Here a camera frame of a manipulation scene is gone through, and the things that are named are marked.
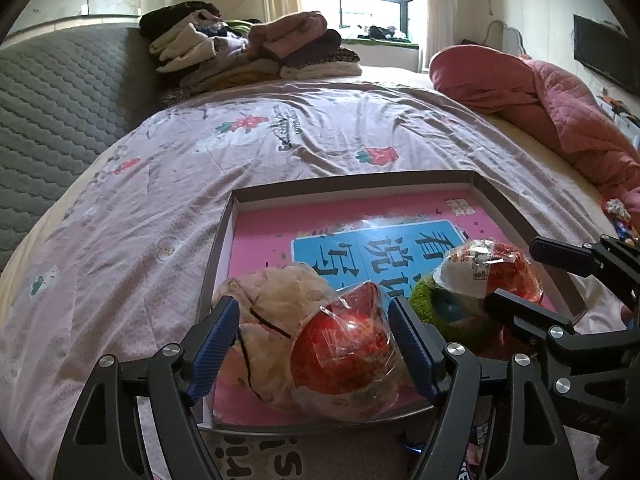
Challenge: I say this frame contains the dark clothes on windowsill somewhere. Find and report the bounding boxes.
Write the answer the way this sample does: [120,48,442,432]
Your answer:
[367,24,411,41]

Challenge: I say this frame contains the white sheer curtain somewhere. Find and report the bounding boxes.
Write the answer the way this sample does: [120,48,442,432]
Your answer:
[425,0,458,73]

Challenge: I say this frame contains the white storage boxes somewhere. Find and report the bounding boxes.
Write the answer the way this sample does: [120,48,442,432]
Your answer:
[597,87,640,136]

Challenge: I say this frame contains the grey cardboard box tray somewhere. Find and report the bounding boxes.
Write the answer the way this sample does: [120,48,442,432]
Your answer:
[197,170,588,433]

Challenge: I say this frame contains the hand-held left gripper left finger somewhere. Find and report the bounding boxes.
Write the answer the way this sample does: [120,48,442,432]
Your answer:
[52,296,241,480]

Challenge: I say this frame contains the small colourful toy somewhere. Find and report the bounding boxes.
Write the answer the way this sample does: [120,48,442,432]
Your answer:
[600,197,633,241]

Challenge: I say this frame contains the grey quilted headboard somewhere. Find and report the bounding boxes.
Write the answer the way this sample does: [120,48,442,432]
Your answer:
[0,25,171,271]

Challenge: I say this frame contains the pile of folded clothes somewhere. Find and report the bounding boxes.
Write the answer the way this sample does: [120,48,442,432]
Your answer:
[139,1,363,96]

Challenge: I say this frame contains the black television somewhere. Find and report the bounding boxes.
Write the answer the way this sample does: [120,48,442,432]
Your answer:
[572,14,640,96]

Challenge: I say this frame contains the white-topped toy egg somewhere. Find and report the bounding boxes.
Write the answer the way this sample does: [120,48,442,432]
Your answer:
[431,239,545,321]

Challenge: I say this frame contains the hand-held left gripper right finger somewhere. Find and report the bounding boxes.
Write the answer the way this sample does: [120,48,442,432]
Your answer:
[387,296,576,480]

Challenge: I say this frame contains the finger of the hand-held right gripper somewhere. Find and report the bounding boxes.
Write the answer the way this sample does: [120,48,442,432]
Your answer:
[529,235,640,306]
[484,289,583,357]

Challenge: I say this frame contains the pink quilt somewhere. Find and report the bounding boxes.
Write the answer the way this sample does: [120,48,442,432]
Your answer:
[428,45,640,201]

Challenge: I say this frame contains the pink and blue book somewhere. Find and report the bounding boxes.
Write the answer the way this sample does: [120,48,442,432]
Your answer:
[215,187,556,416]

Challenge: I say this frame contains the red toy egg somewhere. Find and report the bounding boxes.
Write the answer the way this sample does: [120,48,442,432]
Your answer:
[290,282,406,423]

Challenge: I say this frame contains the green plush ring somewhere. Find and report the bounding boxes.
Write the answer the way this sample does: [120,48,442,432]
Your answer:
[407,277,501,348]

